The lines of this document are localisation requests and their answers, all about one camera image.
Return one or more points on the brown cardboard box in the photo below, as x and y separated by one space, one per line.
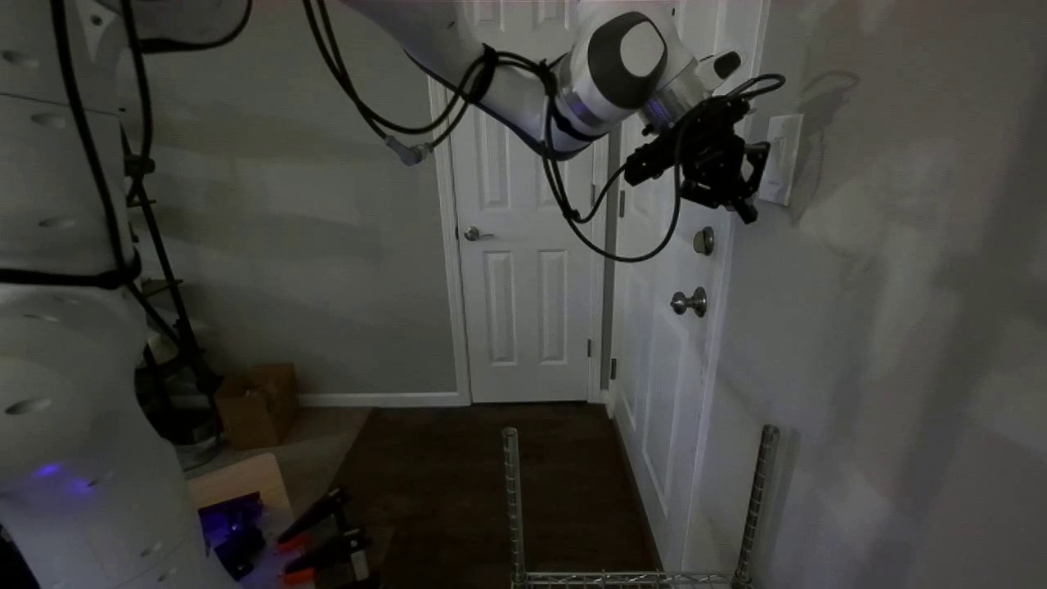
255 407

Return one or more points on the white open panel door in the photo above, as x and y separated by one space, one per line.
668 330

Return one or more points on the dark red-edged floor items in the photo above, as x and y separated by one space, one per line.
314 540

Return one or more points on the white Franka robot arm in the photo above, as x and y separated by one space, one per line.
615 63

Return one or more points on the round metal deadbolt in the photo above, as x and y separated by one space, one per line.
705 239

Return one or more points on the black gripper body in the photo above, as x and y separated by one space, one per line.
708 148

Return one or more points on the white closed panel door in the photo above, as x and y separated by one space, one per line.
531 218

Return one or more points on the tan low box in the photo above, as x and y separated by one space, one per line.
237 490

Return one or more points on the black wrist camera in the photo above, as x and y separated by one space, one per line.
648 161

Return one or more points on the ridged metal shelf pole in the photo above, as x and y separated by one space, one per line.
513 502
763 507

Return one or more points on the black equipment stand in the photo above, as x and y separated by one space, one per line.
164 315

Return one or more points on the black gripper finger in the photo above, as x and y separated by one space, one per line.
754 154
747 206

